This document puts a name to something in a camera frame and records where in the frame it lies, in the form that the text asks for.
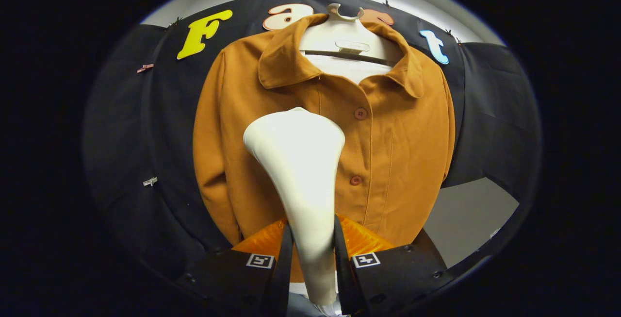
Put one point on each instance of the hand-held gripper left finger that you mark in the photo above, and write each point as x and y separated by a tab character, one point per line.
286	268

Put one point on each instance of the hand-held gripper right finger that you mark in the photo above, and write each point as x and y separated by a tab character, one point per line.
342	268

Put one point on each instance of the white garment steamer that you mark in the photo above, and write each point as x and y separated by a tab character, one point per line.
303	171

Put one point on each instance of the orange button-up shirt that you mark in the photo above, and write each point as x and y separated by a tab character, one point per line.
398	152

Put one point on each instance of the white clothes hanger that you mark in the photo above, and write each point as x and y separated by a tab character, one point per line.
347	33

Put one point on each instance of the silver clip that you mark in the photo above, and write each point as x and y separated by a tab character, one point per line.
150	181

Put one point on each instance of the black backdrop cloth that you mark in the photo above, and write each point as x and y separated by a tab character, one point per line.
490	113

